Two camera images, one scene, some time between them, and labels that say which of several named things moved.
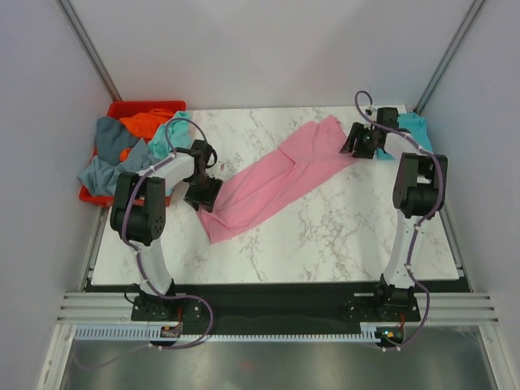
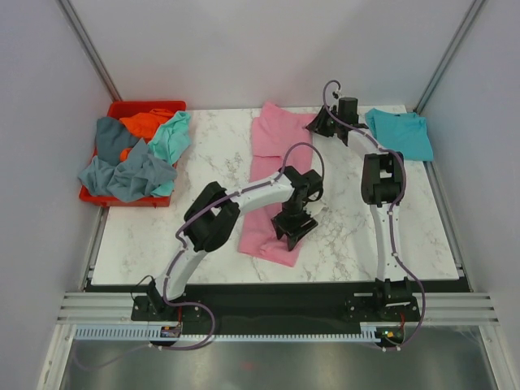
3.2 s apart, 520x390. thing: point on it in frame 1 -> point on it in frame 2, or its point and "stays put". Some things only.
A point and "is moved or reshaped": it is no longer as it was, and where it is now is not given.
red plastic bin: [107, 201] stays put
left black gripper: [196, 200] -> [292, 231]
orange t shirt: [143, 125] stays put
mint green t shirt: [179, 132] stays put
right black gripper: [360, 151] -> [318, 123]
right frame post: [448, 56] stays put
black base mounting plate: [393, 302] stays put
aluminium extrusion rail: [436, 309] stays put
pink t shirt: [270, 186] is moved or reshaped
